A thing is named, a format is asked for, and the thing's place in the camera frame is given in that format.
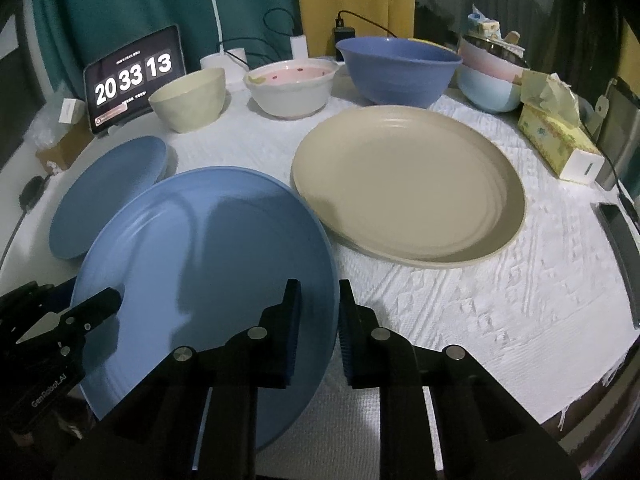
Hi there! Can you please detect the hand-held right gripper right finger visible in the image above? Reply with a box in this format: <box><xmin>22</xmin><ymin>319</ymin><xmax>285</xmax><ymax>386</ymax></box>
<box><xmin>338</xmin><ymin>279</ymin><xmax>583</xmax><ymax>480</ymax></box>

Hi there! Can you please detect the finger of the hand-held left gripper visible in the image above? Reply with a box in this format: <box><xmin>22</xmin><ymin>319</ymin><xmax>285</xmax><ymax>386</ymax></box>
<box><xmin>0</xmin><ymin>282</ymin><xmax>56</xmax><ymax>317</ymax></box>
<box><xmin>59</xmin><ymin>288</ymin><xmax>123</xmax><ymax>334</ymax></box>

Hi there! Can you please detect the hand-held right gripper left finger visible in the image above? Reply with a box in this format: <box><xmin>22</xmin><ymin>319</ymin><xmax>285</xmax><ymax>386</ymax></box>
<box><xmin>52</xmin><ymin>278</ymin><xmax>304</xmax><ymax>480</ymax></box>

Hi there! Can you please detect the small blue plate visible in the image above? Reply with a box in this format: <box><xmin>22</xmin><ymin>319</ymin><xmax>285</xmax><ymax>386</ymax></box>
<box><xmin>48</xmin><ymin>135</ymin><xmax>177</xmax><ymax>261</ymax></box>

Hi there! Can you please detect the large blue plate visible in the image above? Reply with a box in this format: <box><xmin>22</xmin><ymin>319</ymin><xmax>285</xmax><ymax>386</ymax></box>
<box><xmin>71</xmin><ymin>166</ymin><xmax>337</xmax><ymax>453</ymax></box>

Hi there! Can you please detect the large beige plate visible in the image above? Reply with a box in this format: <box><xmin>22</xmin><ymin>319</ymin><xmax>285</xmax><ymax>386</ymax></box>
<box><xmin>291</xmin><ymin>105</ymin><xmax>528</xmax><ymax>268</ymax></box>

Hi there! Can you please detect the cream bowl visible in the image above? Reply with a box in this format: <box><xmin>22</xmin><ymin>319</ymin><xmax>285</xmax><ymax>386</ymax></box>
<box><xmin>148</xmin><ymin>67</ymin><xmax>227</xmax><ymax>134</ymax></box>

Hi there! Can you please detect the pink strawberry bowl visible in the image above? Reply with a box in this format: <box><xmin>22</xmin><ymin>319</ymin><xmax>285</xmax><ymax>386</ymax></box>
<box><xmin>243</xmin><ymin>58</ymin><xmax>340</xmax><ymax>120</ymax></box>

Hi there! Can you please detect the large blue bowl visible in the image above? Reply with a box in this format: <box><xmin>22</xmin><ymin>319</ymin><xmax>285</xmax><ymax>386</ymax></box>
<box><xmin>335</xmin><ymin>36</ymin><xmax>463</xmax><ymax>109</ymax></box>

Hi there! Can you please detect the cardboard box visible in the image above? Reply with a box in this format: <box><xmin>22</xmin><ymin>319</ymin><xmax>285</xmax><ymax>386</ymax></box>
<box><xmin>35</xmin><ymin>120</ymin><xmax>96</xmax><ymax>173</ymax></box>

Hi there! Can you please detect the small white box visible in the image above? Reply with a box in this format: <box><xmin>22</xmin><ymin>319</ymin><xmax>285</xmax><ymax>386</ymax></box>
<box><xmin>57</xmin><ymin>97</ymin><xmax>86</xmax><ymax>126</ymax></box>

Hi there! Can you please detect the tablet with clock display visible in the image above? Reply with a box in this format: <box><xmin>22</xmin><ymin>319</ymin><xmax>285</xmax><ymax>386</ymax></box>
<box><xmin>82</xmin><ymin>25</ymin><xmax>188</xmax><ymax>135</ymax></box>

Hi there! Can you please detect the white desk lamp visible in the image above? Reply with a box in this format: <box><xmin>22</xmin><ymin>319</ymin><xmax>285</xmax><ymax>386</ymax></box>
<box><xmin>200</xmin><ymin>0</ymin><xmax>249</xmax><ymax>83</ymax></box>

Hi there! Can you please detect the yellow tissue box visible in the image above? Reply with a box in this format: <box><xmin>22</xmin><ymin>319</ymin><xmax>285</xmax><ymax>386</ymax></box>
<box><xmin>516</xmin><ymin>105</ymin><xmax>606</xmax><ymax>182</ymax></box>

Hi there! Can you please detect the light blue bowl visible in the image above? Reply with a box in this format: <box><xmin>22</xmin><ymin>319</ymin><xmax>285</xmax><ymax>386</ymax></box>
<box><xmin>457</xmin><ymin>62</ymin><xmax>523</xmax><ymax>114</ymax></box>

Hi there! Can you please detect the black smartphone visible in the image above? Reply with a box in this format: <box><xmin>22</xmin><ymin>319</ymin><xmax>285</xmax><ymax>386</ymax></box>
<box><xmin>591</xmin><ymin>201</ymin><xmax>640</xmax><ymax>331</ymax></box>

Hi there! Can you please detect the black charger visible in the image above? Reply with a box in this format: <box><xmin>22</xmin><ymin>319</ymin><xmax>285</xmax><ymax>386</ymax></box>
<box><xmin>332</xmin><ymin>25</ymin><xmax>356</xmax><ymax>61</ymax></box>

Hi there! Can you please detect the teal curtain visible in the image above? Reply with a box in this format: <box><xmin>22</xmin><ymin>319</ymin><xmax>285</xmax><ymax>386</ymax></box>
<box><xmin>32</xmin><ymin>0</ymin><xmax>301</xmax><ymax>91</ymax></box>

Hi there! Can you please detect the pink steel-lined bowl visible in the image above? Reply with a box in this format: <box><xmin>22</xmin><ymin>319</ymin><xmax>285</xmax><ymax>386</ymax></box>
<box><xmin>459</xmin><ymin>34</ymin><xmax>532</xmax><ymax>83</ymax></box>

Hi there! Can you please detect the yellow soft tissue pack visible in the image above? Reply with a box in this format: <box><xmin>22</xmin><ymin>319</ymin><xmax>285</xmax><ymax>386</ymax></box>
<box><xmin>520</xmin><ymin>71</ymin><xmax>583</xmax><ymax>128</ymax></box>

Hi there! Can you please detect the steel flask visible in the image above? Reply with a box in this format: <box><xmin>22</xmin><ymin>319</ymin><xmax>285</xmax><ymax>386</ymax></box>
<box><xmin>597</xmin><ymin>77</ymin><xmax>640</xmax><ymax>191</ymax></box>

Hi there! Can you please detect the blue and white packet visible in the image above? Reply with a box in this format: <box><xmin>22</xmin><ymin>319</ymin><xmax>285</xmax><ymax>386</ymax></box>
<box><xmin>467</xmin><ymin>5</ymin><xmax>502</xmax><ymax>37</ymax></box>

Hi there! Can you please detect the dark chair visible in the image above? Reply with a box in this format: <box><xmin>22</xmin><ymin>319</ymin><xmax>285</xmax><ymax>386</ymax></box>
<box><xmin>465</xmin><ymin>0</ymin><xmax>541</xmax><ymax>43</ymax></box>

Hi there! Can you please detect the black round corded device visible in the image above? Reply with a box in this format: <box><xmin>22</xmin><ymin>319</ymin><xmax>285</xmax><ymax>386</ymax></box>
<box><xmin>0</xmin><ymin>176</ymin><xmax>46</xmax><ymax>266</ymax></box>

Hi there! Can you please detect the black lamp cable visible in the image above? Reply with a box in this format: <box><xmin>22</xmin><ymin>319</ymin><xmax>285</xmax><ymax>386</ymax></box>
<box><xmin>217</xmin><ymin>37</ymin><xmax>251</xmax><ymax>68</ymax></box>

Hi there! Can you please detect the black looped cable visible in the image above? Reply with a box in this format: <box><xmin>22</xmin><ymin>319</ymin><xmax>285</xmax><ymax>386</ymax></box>
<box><xmin>262</xmin><ymin>7</ymin><xmax>301</xmax><ymax>41</ymax></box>

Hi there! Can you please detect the black charger cable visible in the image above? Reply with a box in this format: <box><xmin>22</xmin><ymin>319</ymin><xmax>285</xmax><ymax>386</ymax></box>
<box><xmin>336</xmin><ymin>10</ymin><xmax>401</xmax><ymax>39</ymax></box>

